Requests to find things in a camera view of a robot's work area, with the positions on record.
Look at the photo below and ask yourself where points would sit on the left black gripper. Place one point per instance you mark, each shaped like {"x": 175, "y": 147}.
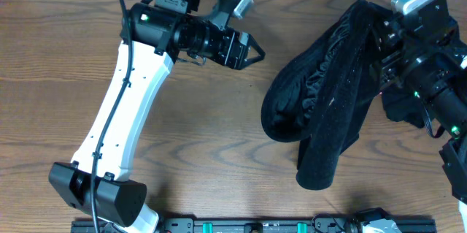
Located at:
{"x": 227, "y": 42}

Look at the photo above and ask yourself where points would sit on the black velvet skirt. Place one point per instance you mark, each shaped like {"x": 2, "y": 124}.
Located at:
{"x": 320, "y": 99}

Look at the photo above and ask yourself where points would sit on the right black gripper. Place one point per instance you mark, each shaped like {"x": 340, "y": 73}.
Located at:
{"x": 392, "y": 51}

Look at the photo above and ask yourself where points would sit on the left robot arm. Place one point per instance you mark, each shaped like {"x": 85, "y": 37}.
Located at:
{"x": 97, "y": 180}

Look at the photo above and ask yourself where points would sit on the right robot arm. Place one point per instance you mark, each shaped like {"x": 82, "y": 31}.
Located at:
{"x": 453, "y": 154}

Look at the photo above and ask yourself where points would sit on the black mounting rail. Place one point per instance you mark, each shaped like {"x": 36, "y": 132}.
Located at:
{"x": 373, "y": 220}

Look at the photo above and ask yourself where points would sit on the black t-shirt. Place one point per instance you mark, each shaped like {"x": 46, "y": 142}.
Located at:
{"x": 435, "y": 90}

